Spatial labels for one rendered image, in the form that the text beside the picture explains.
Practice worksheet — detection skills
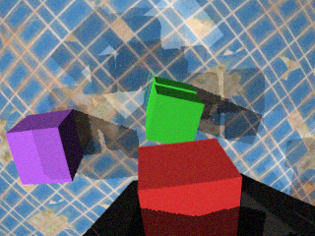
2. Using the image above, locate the red block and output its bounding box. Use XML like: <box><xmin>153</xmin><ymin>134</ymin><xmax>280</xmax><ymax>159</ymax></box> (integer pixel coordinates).
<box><xmin>138</xmin><ymin>139</ymin><xmax>243</xmax><ymax>236</ymax></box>

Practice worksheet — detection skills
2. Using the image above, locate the purple block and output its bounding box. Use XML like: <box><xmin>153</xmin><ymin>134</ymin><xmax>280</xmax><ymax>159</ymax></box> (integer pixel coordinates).
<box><xmin>5</xmin><ymin>109</ymin><xmax>83</xmax><ymax>185</ymax></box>

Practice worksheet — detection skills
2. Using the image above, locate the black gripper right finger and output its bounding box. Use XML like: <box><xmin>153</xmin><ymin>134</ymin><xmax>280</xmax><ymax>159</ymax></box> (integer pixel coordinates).
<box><xmin>236</xmin><ymin>173</ymin><xmax>315</xmax><ymax>236</ymax></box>

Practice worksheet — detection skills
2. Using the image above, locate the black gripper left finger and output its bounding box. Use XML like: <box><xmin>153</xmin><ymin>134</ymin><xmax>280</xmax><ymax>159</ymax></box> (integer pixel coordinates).
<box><xmin>82</xmin><ymin>181</ymin><xmax>146</xmax><ymax>236</ymax></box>

